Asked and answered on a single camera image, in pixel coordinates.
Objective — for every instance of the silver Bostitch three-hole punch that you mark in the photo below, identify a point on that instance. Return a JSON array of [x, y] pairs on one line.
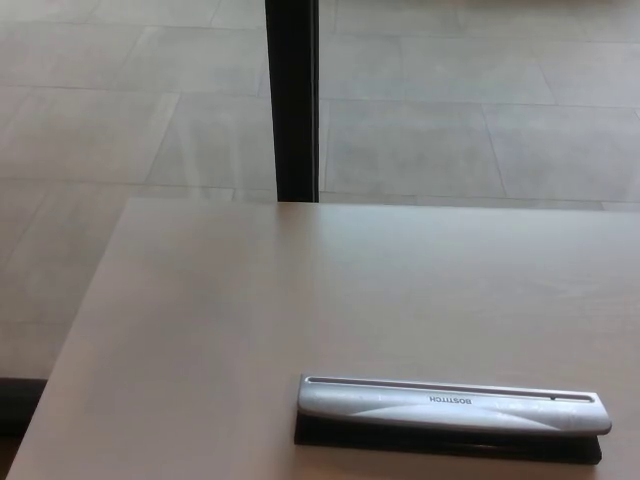
[[400, 407]]

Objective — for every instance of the black vertical post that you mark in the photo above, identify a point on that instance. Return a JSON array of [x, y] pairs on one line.
[[292, 100]]

